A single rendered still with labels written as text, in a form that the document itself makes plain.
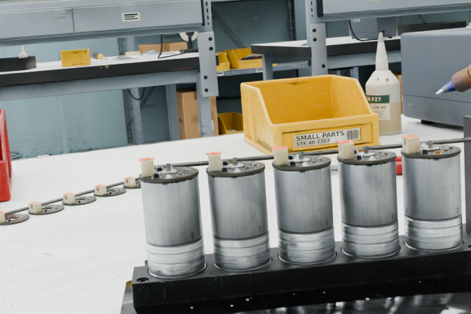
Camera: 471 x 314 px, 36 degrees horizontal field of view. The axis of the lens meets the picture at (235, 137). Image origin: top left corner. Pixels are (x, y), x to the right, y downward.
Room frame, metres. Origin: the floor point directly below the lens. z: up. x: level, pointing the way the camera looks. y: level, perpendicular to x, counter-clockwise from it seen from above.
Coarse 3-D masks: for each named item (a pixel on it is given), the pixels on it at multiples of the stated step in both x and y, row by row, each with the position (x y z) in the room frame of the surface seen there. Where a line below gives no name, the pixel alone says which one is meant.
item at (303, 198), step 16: (304, 160) 0.30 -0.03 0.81; (288, 176) 0.29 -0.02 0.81; (304, 176) 0.29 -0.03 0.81; (320, 176) 0.29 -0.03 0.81; (288, 192) 0.29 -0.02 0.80; (304, 192) 0.29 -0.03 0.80; (320, 192) 0.29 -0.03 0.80; (288, 208) 0.29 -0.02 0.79; (304, 208) 0.29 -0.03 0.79; (320, 208) 0.29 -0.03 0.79; (288, 224) 0.29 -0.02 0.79; (304, 224) 0.29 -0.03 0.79; (320, 224) 0.29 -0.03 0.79; (288, 240) 0.29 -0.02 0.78; (304, 240) 0.29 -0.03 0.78; (320, 240) 0.29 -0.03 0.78; (288, 256) 0.29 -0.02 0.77; (304, 256) 0.29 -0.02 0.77; (320, 256) 0.29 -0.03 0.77
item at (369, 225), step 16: (352, 176) 0.30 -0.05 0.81; (368, 176) 0.29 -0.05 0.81; (384, 176) 0.29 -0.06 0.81; (352, 192) 0.30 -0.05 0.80; (368, 192) 0.29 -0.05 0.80; (384, 192) 0.29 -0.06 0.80; (352, 208) 0.30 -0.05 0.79; (368, 208) 0.29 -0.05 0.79; (384, 208) 0.29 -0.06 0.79; (352, 224) 0.30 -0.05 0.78; (368, 224) 0.29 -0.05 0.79; (384, 224) 0.29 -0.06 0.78; (352, 240) 0.30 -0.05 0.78; (368, 240) 0.29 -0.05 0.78; (384, 240) 0.29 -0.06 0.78; (352, 256) 0.30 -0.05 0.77; (368, 256) 0.29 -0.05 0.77; (384, 256) 0.29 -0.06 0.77
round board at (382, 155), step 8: (360, 152) 0.31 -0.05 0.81; (376, 152) 0.31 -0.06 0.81; (384, 152) 0.30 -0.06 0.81; (392, 152) 0.31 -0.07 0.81; (344, 160) 0.30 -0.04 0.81; (352, 160) 0.30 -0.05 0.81; (360, 160) 0.30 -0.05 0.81; (368, 160) 0.29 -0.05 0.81; (376, 160) 0.29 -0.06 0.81; (384, 160) 0.29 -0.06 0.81
